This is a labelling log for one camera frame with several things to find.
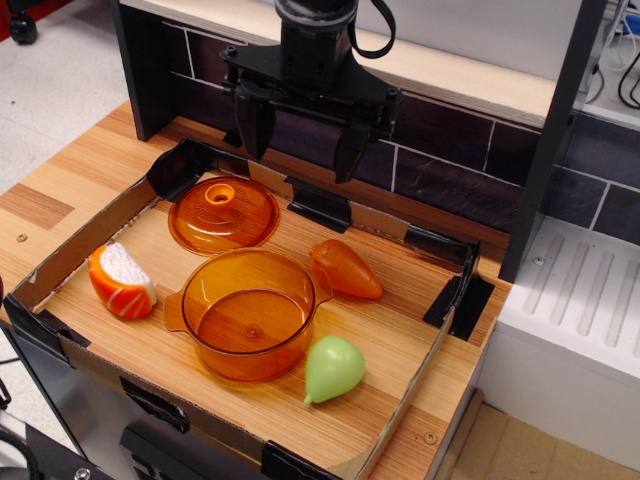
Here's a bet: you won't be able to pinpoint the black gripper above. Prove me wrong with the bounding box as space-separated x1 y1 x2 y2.
220 20 402 183

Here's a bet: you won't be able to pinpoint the salmon sushi toy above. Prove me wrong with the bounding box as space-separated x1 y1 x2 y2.
88 242 156 319

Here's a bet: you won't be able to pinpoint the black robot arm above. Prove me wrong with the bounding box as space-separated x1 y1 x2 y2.
220 1 403 183

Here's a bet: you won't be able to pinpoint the orange transparent pot lid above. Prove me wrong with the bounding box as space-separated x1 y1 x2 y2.
168 176 279 255

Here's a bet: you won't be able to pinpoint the cardboard fence with black tape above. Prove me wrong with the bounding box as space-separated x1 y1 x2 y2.
1 139 506 479

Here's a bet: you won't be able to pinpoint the orange transparent pot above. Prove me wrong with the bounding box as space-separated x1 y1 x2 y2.
163 248 333 383

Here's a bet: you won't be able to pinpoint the orange toy carrot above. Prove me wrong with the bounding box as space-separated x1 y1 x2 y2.
309 239 383 299

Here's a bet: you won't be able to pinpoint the green toy pear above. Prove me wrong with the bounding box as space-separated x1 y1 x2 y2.
304 335 366 405

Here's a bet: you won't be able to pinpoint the black caster wheel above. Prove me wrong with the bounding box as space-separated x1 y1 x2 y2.
9 12 38 45

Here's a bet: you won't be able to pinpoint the white ridged sink drainboard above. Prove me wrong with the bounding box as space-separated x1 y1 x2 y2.
497 218 639 389

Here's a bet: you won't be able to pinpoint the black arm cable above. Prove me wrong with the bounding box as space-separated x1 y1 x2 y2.
346 0 397 59

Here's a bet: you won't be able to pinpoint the dark vertical post left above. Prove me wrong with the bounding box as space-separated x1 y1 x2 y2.
111 1 176 141

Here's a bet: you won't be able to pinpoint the dark vertical post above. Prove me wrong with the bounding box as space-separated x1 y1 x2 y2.
499 1 607 283
111 1 176 141

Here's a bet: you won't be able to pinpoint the dark vertical post right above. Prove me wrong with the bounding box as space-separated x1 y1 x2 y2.
499 1 607 283

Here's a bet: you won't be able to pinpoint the cables in top right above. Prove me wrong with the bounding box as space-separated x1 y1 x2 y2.
589 0 640 109

